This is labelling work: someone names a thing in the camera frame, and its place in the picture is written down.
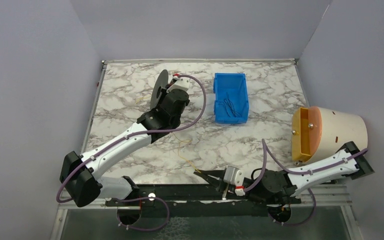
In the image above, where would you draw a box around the yellow cable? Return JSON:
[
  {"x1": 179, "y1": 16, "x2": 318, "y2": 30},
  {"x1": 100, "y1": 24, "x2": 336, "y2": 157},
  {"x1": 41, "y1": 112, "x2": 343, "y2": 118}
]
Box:
[{"x1": 170, "y1": 132, "x2": 201, "y2": 173}]

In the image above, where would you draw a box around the black cable spool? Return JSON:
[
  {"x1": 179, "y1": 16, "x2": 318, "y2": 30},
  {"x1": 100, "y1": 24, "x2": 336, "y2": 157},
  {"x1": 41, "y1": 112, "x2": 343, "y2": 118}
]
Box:
[{"x1": 149, "y1": 69, "x2": 169, "y2": 110}]

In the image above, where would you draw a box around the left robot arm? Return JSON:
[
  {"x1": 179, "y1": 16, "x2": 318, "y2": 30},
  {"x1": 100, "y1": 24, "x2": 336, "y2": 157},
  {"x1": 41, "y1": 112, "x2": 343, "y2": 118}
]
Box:
[{"x1": 59, "y1": 89, "x2": 190, "y2": 208}]

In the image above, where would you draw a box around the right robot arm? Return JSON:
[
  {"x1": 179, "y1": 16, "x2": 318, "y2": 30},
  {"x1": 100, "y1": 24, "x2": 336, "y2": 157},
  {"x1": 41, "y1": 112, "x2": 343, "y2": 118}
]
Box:
[{"x1": 193, "y1": 141, "x2": 375, "y2": 205}]

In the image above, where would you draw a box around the blue plastic bin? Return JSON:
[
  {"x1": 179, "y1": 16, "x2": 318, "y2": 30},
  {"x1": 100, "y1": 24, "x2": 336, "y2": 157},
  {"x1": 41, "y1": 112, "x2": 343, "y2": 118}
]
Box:
[{"x1": 213, "y1": 72, "x2": 250, "y2": 125}]

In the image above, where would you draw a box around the white cylindrical container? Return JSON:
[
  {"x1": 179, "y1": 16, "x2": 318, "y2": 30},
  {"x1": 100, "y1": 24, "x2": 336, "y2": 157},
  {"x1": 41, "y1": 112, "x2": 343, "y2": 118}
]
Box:
[{"x1": 291, "y1": 106, "x2": 368, "y2": 165}]

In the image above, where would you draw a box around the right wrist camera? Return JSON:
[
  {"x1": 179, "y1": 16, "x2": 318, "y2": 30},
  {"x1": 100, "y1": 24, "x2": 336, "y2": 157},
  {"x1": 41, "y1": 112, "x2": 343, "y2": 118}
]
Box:
[{"x1": 222, "y1": 165, "x2": 246, "y2": 200}]

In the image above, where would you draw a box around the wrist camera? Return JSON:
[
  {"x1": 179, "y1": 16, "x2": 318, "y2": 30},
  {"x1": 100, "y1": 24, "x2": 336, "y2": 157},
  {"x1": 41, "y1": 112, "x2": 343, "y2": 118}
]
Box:
[
  {"x1": 222, "y1": 165, "x2": 246, "y2": 200},
  {"x1": 166, "y1": 73, "x2": 190, "y2": 93}
]

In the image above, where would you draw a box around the black front frame rail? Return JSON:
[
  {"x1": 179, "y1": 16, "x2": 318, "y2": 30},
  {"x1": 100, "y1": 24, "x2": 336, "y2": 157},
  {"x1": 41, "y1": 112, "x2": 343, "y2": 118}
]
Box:
[{"x1": 105, "y1": 184, "x2": 302, "y2": 218}]

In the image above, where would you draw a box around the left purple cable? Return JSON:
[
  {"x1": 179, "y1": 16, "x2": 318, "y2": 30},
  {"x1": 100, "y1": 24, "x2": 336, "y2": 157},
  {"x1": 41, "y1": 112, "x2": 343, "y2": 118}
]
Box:
[{"x1": 56, "y1": 73, "x2": 208, "y2": 204}]

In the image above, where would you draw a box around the black cable in bin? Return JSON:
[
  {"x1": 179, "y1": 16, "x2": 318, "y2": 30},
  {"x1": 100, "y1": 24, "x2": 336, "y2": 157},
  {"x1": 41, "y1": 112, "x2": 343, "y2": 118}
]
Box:
[{"x1": 221, "y1": 92, "x2": 241, "y2": 117}]

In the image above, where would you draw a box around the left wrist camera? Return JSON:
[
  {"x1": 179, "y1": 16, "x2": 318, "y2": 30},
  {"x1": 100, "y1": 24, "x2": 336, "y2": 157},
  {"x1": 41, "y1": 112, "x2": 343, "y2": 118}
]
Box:
[{"x1": 166, "y1": 73, "x2": 190, "y2": 93}]

